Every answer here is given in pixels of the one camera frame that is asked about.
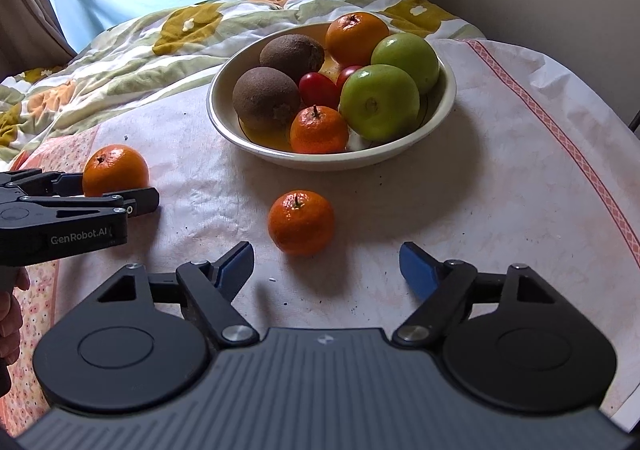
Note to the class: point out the white pink-bordered cloth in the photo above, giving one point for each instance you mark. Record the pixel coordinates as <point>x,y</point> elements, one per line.
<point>450,230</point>

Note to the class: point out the floral striped blanket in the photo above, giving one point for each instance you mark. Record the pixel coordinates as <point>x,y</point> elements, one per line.
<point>125,65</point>

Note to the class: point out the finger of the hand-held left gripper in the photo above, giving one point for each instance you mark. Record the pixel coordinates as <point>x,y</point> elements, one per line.
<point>135,202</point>
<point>55,184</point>

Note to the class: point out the red cherry tomato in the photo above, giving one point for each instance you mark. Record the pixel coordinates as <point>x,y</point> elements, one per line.
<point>346,76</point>
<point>320,90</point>

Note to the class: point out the orange mandarin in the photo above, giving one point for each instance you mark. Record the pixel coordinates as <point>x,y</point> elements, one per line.
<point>117,169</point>
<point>300,225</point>
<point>320,131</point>
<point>356,38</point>

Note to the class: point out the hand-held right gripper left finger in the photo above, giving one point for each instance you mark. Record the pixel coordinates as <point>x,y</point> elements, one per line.
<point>235,266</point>

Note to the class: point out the cream duck print bowl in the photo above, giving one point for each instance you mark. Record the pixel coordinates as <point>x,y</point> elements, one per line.
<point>400,150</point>

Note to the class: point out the brown kiwi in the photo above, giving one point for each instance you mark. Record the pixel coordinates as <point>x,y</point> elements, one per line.
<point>292,58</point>
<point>265,98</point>

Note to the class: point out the green apple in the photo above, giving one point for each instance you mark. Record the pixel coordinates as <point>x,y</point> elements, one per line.
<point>380,103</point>
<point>407,58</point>

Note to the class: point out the brown curtain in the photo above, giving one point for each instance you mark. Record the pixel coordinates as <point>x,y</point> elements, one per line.
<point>25,5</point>

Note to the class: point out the person's left hand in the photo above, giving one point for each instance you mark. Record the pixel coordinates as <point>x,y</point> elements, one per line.
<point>11,320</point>

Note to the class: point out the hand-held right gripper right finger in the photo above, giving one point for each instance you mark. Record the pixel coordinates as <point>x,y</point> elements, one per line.
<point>417,267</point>

